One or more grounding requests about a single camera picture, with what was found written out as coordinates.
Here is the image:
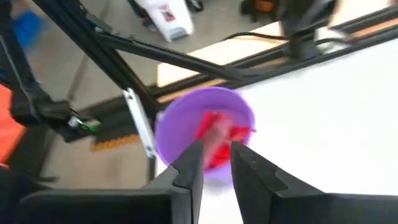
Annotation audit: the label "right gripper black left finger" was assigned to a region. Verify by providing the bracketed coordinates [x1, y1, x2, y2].
[141, 140, 205, 224]

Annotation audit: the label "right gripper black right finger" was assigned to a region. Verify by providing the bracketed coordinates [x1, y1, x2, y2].
[231, 141, 324, 224]

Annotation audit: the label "orange object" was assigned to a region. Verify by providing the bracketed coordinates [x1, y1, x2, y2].
[0, 83, 27, 166]

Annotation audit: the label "white plastic container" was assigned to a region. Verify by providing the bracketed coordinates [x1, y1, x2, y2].
[136, 0, 195, 43]

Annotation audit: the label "black table frame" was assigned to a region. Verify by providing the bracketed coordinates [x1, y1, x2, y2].
[30, 0, 398, 184]

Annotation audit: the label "blue object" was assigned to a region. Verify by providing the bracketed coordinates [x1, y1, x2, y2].
[12, 11, 44, 47]

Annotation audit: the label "black mat orange stripes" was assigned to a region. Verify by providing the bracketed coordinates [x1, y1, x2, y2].
[90, 133, 141, 153]

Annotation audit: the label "purple halloween bucket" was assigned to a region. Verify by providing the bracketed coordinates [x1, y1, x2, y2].
[154, 86, 257, 181]

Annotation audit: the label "red candy packet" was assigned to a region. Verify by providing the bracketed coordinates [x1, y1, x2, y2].
[203, 119, 233, 166]
[229, 124, 253, 147]
[203, 152, 233, 171]
[195, 111, 220, 141]

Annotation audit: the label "black orange wheeled device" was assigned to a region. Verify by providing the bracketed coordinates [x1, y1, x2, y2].
[239, 0, 279, 15]

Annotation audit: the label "silver metal bracket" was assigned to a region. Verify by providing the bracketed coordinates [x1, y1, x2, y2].
[124, 88, 156, 159]

